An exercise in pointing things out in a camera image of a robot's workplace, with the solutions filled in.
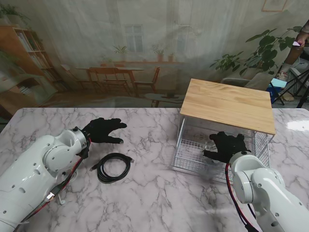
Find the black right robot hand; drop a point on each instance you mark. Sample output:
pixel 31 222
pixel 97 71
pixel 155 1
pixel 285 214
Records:
pixel 229 147

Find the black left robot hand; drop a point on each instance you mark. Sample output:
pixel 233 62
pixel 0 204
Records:
pixel 101 130

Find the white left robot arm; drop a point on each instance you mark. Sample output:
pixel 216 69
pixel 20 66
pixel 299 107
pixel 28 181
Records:
pixel 31 174

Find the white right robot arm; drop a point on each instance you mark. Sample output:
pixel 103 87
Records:
pixel 265 193

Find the blue storage box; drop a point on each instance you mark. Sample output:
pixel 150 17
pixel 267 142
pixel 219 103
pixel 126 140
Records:
pixel 272 94

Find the black tripod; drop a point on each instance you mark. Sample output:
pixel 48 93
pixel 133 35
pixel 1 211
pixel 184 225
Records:
pixel 304 96

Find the printed backdrop curtain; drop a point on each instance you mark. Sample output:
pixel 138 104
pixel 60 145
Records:
pixel 96 36

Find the person in background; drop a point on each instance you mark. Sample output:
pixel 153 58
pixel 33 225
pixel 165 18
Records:
pixel 293 58

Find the pink smartphone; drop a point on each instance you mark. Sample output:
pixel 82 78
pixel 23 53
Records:
pixel 296 43

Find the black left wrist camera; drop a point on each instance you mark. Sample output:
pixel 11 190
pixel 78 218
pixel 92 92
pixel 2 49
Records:
pixel 83 153

